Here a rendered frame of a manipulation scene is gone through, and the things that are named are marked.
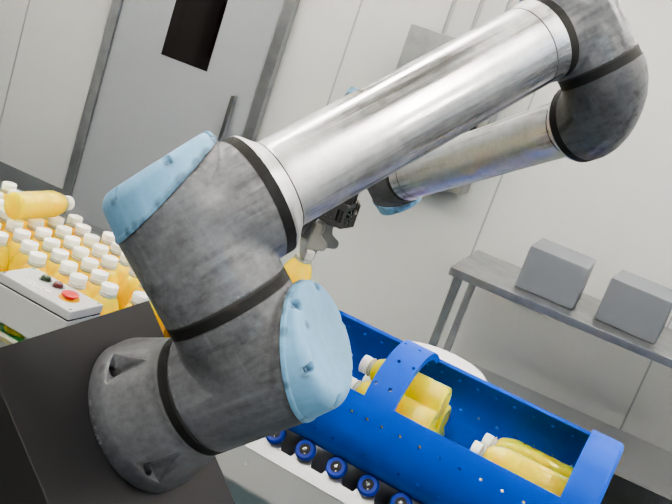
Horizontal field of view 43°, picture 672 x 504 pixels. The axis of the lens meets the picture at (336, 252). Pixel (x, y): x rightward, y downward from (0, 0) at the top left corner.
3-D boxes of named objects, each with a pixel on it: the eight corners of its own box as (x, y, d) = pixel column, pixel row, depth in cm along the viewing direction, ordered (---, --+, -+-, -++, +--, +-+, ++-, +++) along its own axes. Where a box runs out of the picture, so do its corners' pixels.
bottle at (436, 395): (457, 384, 177) (379, 346, 184) (447, 394, 171) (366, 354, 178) (446, 414, 179) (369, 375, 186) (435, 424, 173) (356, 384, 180)
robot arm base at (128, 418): (122, 514, 96) (192, 489, 92) (67, 354, 98) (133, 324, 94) (210, 469, 113) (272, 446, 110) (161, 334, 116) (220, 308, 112)
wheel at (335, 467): (347, 455, 174) (348, 458, 176) (325, 454, 175) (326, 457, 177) (346, 477, 172) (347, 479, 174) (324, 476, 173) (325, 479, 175)
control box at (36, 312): (58, 356, 172) (70, 310, 169) (-13, 315, 179) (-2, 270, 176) (91, 347, 181) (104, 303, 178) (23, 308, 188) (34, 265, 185)
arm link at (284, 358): (213, 478, 96) (348, 431, 90) (138, 347, 94) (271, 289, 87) (259, 413, 110) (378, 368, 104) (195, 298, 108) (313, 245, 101)
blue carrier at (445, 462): (554, 603, 152) (621, 458, 149) (168, 383, 183) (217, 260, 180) (572, 557, 178) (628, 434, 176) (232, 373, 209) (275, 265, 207)
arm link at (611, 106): (693, 121, 118) (409, 199, 176) (657, 38, 116) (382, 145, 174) (646, 156, 112) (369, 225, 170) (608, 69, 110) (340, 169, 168)
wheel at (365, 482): (379, 472, 172) (380, 475, 174) (357, 472, 172) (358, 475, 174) (378, 495, 170) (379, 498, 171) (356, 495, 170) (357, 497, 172)
